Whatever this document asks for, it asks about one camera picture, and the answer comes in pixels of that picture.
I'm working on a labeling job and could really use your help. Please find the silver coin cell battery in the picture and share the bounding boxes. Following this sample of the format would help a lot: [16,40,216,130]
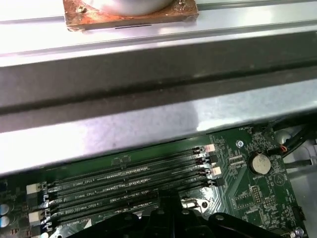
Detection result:
[249,152,272,176]

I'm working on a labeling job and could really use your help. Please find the green motherboard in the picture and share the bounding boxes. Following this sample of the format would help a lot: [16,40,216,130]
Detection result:
[0,125,307,238]

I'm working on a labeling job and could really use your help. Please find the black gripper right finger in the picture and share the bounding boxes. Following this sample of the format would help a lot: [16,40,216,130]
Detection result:
[170,189,285,238]

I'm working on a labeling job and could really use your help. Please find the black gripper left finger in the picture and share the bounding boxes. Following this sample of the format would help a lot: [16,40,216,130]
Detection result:
[85,189,173,238]

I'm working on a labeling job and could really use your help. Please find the black RAM slot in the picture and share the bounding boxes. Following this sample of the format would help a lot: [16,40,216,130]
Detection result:
[31,178,225,233]
[26,144,216,198]
[27,154,220,208]
[28,166,222,223]

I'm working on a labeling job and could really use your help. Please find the black PC case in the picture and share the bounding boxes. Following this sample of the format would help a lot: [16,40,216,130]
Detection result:
[0,37,317,238]

